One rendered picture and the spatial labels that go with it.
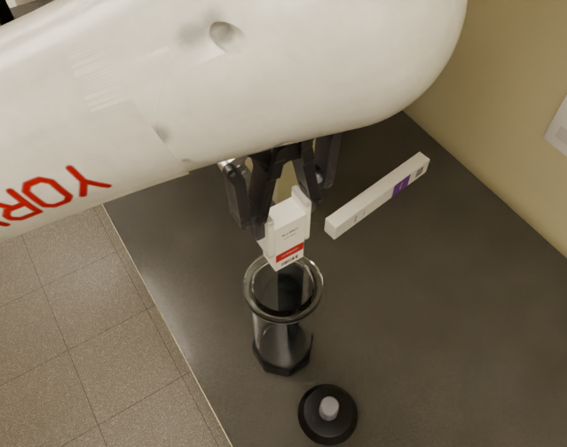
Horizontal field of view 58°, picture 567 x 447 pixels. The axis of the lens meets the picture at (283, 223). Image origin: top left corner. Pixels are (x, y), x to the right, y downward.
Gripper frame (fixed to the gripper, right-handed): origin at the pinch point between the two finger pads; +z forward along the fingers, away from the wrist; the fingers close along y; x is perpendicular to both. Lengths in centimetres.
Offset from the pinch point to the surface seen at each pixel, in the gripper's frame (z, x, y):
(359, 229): 36.2, -12.4, -25.8
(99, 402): 130, -48, 43
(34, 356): 130, -76, 57
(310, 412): 32.5, 12.3, 2.9
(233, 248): 36.2, -21.7, -2.6
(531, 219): 38, 3, -58
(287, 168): 25.6, -25.5, -17.1
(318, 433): 32.6, 15.3, 3.6
